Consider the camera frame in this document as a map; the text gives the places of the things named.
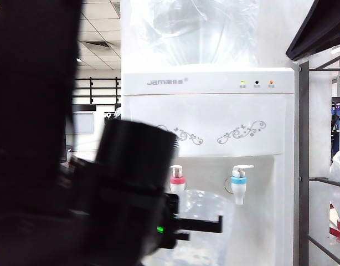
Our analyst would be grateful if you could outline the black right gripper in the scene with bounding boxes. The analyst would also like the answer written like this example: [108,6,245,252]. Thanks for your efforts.
[285,0,340,61]

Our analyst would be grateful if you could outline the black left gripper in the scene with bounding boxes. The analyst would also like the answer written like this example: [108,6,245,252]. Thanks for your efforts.
[158,192,223,250]

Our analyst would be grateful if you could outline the clear plastic mug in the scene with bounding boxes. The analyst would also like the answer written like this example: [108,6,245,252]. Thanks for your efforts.
[142,188,237,266]

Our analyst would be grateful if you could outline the red hot water tap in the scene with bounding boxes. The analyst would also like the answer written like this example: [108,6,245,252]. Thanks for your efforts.
[169,165,187,195]

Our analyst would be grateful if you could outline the blue cold water tap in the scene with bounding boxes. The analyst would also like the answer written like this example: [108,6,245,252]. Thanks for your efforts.
[230,165,255,206]

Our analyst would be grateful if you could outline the white water dispenser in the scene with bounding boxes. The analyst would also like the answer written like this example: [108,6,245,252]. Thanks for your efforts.
[121,67,296,266]

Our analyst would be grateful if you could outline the clear bagged water jug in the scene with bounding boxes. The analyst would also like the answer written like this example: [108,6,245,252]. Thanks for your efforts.
[130,0,260,69]

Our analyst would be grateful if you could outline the dark display with blue glow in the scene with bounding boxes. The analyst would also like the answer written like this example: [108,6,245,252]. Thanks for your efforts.
[331,96,340,145]

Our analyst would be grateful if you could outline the dark metal shelf rack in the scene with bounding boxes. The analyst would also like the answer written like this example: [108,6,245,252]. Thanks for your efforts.
[297,52,340,266]

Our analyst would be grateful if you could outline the white desktop box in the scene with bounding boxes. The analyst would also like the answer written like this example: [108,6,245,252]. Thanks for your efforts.
[71,110,96,152]

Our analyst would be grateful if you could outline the ceiling air vent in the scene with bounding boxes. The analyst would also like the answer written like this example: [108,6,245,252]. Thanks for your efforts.
[83,41,110,50]

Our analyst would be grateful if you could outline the black wall rack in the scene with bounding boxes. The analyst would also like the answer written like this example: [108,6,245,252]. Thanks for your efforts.
[73,76,122,105]

